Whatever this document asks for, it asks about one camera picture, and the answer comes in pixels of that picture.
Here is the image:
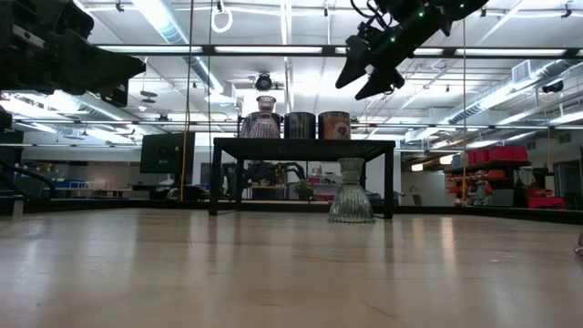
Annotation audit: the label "blue storage bins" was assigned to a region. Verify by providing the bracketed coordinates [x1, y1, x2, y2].
[49, 178, 87, 190]

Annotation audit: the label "black overhead light bar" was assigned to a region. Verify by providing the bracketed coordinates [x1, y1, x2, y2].
[95, 43, 583, 59]

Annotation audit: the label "black perforated metal shelf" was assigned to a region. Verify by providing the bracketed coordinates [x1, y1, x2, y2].
[208, 137, 396, 220]

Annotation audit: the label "yellow hanging cable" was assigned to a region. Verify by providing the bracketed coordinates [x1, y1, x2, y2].
[179, 0, 195, 202]

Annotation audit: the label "red bin storage rack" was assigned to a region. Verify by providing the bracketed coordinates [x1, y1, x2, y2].
[445, 144, 533, 209]

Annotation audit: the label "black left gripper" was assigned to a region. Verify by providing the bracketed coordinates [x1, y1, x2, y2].
[0, 0, 147, 108]

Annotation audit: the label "black aluminium table frame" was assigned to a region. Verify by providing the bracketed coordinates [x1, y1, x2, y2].
[20, 196, 583, 225]

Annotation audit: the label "black monitor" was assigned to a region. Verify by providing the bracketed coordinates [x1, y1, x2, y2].
[139, 131, 196, 175]

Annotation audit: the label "small potted plant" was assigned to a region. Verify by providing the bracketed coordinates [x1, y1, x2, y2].
[293, 179, 315, 201]

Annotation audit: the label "red storage bins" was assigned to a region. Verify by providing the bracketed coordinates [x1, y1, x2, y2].
[526, 189, 568, 210]

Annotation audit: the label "black ceiling camera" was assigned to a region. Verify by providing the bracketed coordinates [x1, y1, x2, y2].
[541, 79, 566, 95]
[253, 71, 273, 92]

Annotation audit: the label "clear ribbed glass vase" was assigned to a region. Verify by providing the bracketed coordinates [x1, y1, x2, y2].
[327, 157, 376, 224]

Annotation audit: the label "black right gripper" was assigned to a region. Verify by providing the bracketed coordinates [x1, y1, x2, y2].
[335, 13, 429, 100]

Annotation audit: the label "black hanging cable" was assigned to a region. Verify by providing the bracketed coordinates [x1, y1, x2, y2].
[207, 31, 214, 138]

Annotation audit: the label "white cable loop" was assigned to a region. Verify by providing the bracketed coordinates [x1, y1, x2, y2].
[210, 0, 234, 35]

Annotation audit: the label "thin hanging cable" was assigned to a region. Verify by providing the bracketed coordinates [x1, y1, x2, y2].
[461, 17, 468, 207]

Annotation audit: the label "orange label metal candle tin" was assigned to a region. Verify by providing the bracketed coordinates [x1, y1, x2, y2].
[317, 110, 353, 140]

